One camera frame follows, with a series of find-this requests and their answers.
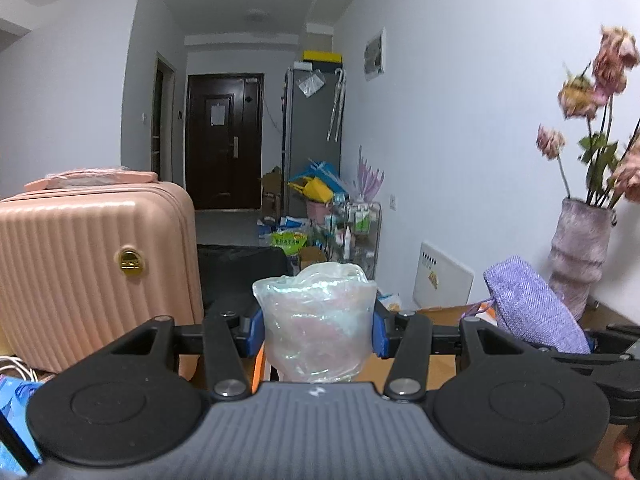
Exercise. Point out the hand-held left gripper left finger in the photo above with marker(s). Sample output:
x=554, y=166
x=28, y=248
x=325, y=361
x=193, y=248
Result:
x=255, y=334

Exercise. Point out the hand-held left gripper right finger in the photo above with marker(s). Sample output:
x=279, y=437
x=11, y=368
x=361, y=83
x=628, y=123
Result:
x=378, y=331

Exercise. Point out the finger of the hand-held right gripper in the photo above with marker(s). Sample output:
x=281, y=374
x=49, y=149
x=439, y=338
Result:
x=620, y=336
x=585, y=358

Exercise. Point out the orange cardboard box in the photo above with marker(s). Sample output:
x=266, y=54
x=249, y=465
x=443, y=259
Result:
x=440, y=314

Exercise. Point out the purple knitted pouch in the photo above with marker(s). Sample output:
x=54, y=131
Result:
x=530, y=300

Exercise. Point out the dark floor mat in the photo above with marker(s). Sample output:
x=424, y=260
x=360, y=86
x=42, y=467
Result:
x=235, y=265

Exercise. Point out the white flat panel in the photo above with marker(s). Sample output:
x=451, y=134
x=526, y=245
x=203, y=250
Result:
x=450, y=280

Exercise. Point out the pink ribbed vase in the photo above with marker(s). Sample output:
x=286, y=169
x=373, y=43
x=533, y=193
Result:
x=575, y=255

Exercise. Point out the small open cardboard box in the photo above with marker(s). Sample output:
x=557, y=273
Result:
x=312, y=259

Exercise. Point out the green printed bag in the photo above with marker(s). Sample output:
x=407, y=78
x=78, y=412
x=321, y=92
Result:
x=290, y=242

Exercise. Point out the metal trolley rack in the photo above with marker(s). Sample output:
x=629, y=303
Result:
x=357, y=230

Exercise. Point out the pink bucket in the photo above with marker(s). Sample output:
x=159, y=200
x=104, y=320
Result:
x=319, y=212

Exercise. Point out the brown cardboard box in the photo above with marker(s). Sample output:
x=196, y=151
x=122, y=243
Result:
x=271, y=182

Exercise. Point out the yellow bag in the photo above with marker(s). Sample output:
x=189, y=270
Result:
x=315, y=190

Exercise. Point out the blue bag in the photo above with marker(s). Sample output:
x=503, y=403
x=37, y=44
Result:
x=325, y=169

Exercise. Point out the pink ribbed suitcase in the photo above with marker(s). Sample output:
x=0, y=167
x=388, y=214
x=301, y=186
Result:
x=90, y=270

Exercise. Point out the dark wooden door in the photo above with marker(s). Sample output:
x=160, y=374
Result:
x=200, y=160

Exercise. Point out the grey refrigerator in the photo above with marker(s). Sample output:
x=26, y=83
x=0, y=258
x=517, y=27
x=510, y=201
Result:
x=312, y=130

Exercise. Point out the white paper notice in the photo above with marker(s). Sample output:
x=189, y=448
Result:
x=217, y=113

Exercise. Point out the white folded umbrella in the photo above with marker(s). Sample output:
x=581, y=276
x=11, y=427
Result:
x=336, y=105

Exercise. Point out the blue tissue pack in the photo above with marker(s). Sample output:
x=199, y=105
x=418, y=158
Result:
x=15, y=402

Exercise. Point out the clear plastic bag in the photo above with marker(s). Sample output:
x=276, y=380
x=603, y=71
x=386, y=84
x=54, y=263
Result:
x=311, y=84

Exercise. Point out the dried pink flowers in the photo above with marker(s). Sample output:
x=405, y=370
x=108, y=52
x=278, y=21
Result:
x=607, y=75

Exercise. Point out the white flat box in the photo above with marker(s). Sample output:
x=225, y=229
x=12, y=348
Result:
x=302, y=65

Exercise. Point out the yellow and black box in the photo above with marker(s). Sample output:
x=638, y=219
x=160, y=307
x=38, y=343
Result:
x=322, y=57

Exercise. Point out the white wall electric panel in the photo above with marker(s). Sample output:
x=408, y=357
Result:
x=375, y=55

